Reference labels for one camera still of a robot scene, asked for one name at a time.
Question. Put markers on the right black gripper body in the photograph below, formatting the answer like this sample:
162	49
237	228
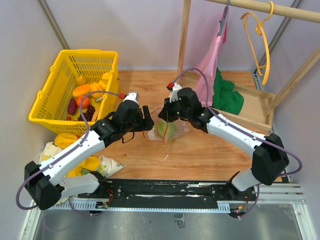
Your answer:
174	111

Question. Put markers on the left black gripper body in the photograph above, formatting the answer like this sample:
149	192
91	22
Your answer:
135	126

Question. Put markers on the sliced mango toy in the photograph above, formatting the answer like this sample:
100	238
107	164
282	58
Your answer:
64	140

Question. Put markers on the yellow lemon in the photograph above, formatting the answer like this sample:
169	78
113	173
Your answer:
80	80

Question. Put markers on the green cabbage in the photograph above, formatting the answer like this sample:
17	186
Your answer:
166	127

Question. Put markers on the green cloth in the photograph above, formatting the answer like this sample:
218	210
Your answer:
224	97

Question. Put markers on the purple sweet potato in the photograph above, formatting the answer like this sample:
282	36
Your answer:
72	107

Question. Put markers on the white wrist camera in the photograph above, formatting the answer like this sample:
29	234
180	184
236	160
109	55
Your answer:
173	89
131	96

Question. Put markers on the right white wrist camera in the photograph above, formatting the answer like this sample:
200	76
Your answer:
173	89

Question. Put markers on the purple grapes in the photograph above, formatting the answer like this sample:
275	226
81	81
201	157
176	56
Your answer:
88	112

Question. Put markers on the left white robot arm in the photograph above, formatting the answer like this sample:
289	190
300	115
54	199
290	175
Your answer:
47	183

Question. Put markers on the yellow bell pepper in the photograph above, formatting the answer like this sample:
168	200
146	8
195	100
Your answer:
95	87

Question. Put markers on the orange mango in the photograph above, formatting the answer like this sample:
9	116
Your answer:
81	90

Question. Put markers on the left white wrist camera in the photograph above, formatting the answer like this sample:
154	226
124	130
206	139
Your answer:
131	96

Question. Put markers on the grey clothes hanger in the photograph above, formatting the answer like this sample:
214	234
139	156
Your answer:
223	19

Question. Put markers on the orange fruit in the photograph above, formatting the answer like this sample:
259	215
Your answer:
83	102

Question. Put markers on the brown bread roll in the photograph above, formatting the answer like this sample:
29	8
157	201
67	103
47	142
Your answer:
95	114

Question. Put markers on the yellow patterned cloth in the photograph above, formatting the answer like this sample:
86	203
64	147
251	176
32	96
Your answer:
104	165

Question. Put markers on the wooden clothes rack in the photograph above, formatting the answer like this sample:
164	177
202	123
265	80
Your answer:
243	105

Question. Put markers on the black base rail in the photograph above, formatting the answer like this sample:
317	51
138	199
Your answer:
169	194

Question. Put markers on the yellow plastic basket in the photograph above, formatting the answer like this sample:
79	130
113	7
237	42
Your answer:
50	106

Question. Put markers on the clear zip bag orange zipper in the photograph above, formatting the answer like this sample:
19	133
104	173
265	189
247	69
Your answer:
153	136

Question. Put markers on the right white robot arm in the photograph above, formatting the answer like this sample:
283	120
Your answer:
268	158

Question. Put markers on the pink cloth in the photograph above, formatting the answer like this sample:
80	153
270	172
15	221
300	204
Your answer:
208	65

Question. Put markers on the yellow bananas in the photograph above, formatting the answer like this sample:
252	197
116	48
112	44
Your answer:
104	80

